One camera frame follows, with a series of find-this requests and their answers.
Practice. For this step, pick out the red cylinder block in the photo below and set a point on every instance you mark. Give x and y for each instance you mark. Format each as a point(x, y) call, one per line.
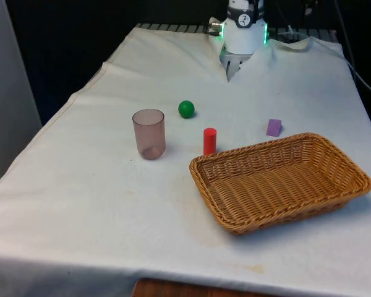
point(209, 142)

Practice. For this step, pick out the purple triangular block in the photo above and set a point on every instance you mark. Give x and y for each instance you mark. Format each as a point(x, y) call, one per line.
point(273, 127)

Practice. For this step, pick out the wicker basket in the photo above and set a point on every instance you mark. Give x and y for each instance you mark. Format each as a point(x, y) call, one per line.
point(275, 185)

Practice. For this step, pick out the see-through pink cup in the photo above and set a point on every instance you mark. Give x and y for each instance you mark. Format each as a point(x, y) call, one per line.
point(149, 136)

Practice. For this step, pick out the green ball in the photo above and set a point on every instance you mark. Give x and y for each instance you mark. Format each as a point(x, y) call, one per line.
point(185, 108)

